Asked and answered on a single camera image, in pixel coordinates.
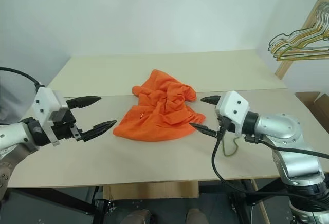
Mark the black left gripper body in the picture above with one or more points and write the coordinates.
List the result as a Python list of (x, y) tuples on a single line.
[(63, 129)]

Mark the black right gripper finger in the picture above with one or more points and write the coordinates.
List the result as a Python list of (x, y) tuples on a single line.
[(212, 99), (205, 130)]

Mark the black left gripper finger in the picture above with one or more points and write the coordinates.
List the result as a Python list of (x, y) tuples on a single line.
[(97, 131), (84, 102)]

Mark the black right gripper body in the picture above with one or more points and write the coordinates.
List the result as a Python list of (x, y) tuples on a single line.
[(230, 127)]

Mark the orange shorts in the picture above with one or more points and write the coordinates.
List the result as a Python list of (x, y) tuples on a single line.
[(154, 121)]

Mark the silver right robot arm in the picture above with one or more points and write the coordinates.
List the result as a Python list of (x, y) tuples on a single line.
[(280, 126)]

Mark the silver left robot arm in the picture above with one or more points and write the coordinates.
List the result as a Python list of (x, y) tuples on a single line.
[(10, 136)]

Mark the wooden clothes rack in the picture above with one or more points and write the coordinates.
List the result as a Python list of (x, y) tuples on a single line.
[(285, 67)]

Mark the open cardboard box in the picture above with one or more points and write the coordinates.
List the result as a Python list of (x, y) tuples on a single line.
[(308, 100)]

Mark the brown rounded shape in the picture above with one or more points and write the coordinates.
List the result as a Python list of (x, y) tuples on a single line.
[(137, 216), (196, 215)]

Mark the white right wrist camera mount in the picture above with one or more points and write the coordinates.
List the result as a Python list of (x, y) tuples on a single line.
[(234, 103)]

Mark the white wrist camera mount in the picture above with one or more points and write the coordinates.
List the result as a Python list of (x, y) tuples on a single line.
[(234, 103), (46, 103)]

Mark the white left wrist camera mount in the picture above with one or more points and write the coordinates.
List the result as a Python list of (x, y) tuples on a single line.
[(46, 103)]

